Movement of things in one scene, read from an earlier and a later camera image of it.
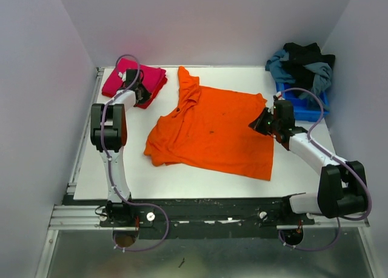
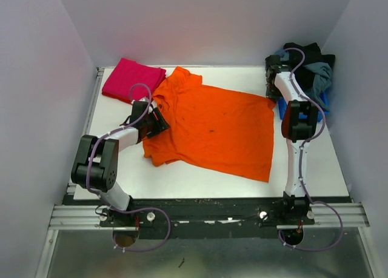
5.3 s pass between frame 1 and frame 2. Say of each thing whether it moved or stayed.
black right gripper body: moved
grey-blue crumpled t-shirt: stayed
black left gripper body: moved
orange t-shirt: moved
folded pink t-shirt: stayed
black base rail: stayed
